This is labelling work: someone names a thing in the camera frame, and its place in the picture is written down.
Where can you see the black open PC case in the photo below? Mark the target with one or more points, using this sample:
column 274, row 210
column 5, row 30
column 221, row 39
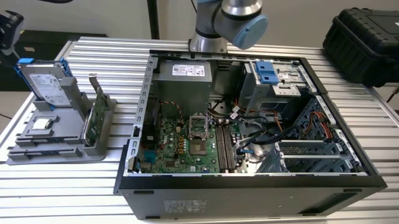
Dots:
column 218, row 200

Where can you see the low black cabinet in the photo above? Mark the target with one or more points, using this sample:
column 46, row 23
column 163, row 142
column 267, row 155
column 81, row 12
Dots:
column 6, row 79

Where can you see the grey parts rack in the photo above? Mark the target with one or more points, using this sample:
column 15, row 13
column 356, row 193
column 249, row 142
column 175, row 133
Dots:
column 69, row 121

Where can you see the blue plastic drive latch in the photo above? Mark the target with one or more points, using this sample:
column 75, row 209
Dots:
column 265, row 74

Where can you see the grey power supply unit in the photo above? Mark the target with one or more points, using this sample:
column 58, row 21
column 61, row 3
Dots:
column 183, row 93

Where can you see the green motherboard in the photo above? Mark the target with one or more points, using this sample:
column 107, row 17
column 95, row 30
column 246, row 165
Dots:
column 174, row 149

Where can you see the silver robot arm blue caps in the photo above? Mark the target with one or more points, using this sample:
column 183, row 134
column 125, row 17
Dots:
column 225, row 21

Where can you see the silver CPU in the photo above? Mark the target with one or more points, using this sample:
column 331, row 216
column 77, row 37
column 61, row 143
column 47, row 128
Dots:
column 43, row 123

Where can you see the black hard equipment case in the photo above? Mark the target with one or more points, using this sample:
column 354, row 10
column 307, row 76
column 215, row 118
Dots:
column 362, row 46

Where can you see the hard disk in blue carrier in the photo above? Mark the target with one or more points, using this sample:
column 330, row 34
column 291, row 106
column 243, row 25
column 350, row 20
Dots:
column 47, row 86

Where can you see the black cabinet yellow label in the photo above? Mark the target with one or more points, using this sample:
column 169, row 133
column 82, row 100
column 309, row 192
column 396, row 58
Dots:
column 47, row 42

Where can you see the black case fan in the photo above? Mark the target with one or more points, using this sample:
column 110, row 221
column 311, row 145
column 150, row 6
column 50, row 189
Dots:
column 151, row 130

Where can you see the green graphics card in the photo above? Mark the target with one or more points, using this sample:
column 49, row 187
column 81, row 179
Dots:
column 97, row 116

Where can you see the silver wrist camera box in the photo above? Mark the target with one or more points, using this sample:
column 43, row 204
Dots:
column 14, row 30

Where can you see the grey metal slot cover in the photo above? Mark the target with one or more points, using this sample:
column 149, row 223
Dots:
column 306, row 148
column 311, row 164

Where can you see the CPU socket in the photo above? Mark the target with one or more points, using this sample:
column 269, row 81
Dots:
column 197, row 147

